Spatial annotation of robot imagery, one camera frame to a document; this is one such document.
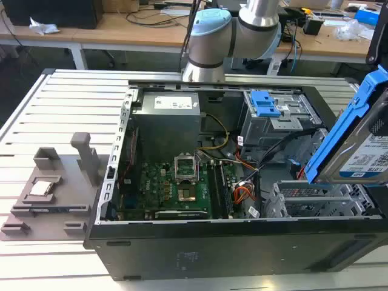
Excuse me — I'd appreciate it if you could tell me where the small black device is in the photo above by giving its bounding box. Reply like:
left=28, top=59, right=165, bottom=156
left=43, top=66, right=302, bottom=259
left=303, top=16, right=326, bottom=36

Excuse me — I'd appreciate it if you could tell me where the large black box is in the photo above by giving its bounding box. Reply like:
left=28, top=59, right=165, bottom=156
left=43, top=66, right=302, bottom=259
left=2, top=0, right=104, bottom=30

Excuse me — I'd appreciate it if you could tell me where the grey parts rack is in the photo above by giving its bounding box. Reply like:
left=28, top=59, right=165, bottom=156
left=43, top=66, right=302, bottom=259
left=0, top=132, right=110, bottom=243

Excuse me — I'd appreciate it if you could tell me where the black open PC case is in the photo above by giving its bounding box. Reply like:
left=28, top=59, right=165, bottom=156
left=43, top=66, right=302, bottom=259
left=82, top=79, right=388, bottom=283

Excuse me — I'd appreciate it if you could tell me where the grey power supply unit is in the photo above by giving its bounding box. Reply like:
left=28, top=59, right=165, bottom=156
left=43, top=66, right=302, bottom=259
left=130, top=92, right=203, bottom=157

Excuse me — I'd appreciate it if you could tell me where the orange red wire bundle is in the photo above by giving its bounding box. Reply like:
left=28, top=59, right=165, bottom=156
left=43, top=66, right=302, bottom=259
left=232, top=185, right=258, bottom=204

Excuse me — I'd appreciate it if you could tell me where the blue cardboard box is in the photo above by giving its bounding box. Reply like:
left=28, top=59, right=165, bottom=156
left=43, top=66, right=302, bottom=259
left=354, top=6, right=381, bottom=22

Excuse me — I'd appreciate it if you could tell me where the green motherboard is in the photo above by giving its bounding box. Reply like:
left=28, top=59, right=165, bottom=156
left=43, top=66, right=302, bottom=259
left=116, top=160, right=243, bottom=221

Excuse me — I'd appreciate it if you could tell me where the clear plastic bag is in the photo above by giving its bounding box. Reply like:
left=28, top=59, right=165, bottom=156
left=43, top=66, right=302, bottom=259
left=335, top=19, right=374, bottom=41

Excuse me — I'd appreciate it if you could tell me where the metal disk bay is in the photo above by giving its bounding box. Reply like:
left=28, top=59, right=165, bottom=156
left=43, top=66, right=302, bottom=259
left=263, top=180, right=383, bottom=219

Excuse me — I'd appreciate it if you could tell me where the CPU socket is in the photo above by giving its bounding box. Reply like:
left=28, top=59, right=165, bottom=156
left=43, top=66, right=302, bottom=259
left=177, top=186, right=198, bottom=203

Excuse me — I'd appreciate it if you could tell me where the white crumpled paper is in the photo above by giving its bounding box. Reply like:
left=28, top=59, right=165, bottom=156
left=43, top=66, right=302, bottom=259
left=29, top=16, right=61, bottom=35

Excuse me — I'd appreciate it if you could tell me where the silver CPU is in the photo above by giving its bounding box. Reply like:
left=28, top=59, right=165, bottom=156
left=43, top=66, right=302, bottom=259
left=29, top=179, right=56, bottom=197

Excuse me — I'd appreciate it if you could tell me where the thick black cable bundle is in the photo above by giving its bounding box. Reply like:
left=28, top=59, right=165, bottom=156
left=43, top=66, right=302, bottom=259
left=254, top=127, right=318, bottom=172

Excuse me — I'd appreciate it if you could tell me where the metal optical drive cage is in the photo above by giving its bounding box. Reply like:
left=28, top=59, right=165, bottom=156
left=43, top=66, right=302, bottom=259
left=242, top=90, right=323, bottom=148

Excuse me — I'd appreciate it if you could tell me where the black graphics card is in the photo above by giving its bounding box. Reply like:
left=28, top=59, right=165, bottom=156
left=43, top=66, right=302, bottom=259
left=154, top=210, right=210, bottom=219

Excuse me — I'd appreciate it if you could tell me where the hard disk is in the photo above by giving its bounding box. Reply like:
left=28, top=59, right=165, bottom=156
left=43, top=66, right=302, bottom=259
left=304, top=64, right=388, bottom=186

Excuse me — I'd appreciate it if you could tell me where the blue plastic drive bracket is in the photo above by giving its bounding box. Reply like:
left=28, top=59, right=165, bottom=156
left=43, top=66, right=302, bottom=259
left=250, top=90, right=282, bottom=118

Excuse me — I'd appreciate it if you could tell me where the wooden desk white frame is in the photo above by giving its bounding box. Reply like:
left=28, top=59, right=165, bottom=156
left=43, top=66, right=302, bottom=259
left=272, top=8, right=388, bottom=66
left=0, top=0, right=195, bottom=70

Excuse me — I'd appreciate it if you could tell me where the metal socket cover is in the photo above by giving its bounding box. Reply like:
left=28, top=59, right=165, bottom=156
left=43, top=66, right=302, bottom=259
left=174, top=153, right=197, bottom=183

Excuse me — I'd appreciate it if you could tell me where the grey white wire bundle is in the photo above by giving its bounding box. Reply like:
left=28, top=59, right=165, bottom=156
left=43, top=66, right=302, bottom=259
left=196, top=150, right=243, bottom=166

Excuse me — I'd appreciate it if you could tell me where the black RAM slot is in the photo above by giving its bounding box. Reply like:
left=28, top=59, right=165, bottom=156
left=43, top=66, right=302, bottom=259
left=217, top=163, right=230, bottom=218
left=212, top=163, right=226, bottom=218
left=221, top=163, right=235, bottom=217
left=208, top=163, right=222, bottom=218

